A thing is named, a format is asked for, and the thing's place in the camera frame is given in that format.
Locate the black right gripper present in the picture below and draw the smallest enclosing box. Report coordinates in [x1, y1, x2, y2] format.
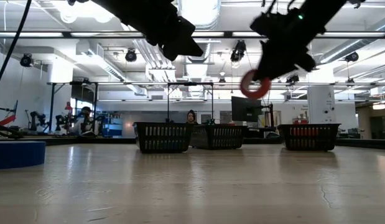
[250, 8, 325, 82]

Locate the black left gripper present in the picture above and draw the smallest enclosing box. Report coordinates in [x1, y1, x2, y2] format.
[117, 0, 205, 62]

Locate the red tape roll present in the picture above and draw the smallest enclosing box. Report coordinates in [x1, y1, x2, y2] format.
[239, 69, 272, 100]

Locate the blue tape roll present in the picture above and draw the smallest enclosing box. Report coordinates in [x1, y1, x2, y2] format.
[0, 141, 47, 170]

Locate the black ceiling spotlight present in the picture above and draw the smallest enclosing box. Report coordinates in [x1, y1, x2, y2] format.
[19, 53, 34, 68]
[285, 73, 300, 85]
[124, 48, 138, 63]
[230, 39, 247, 63]
[345, 51, 360, 63]

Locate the white pillar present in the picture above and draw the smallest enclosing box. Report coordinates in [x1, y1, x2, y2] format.
[307, 85, 337, 125]

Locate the black background monitor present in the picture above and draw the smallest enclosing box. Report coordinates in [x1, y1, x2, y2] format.
[231, 95, 262, 123]

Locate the person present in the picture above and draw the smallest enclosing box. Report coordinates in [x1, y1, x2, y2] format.
[72, 106, 100, 136]
[186, 109, 198, 124]

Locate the black slotted plastic basket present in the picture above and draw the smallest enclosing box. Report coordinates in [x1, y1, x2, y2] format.
[277, 123, 341, 152]
[191, 124, 248, 151]
[132, 121, 195, 154]

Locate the red and blue background equipment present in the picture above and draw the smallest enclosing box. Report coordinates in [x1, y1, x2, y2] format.
[0, 99, 19, 127]

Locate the silver ventilation duct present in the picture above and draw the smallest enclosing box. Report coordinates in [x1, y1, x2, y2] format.
[318, 37, 373, 65]

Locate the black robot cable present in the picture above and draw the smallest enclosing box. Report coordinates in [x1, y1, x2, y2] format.
[0, 0, 33, 94]

